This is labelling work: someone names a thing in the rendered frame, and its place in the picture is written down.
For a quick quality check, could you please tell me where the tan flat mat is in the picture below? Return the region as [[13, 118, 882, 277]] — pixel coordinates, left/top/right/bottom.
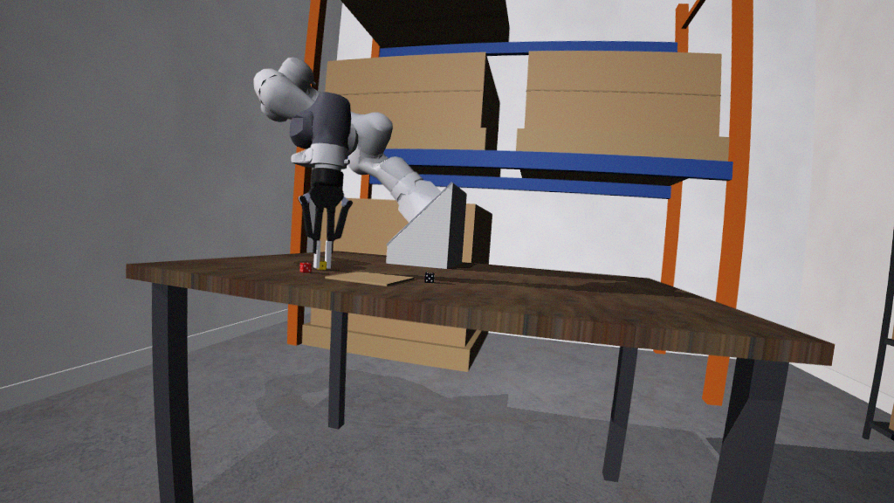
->
[[325, 272, 414, 286]]

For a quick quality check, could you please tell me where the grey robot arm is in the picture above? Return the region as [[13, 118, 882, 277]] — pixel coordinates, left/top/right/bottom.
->
[[254, 58, 441, 222]]

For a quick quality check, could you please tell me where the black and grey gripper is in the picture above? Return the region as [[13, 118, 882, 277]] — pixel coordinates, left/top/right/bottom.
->
[[298, 168, 353, 268]]

